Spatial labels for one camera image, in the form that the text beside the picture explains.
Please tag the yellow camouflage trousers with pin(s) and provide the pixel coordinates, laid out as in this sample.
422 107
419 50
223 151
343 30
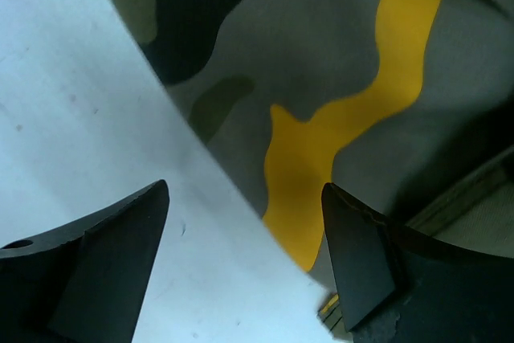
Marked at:
405 104

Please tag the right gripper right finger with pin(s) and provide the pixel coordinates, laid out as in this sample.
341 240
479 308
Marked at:
396 284

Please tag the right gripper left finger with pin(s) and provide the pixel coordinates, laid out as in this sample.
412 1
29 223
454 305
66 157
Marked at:
86 280

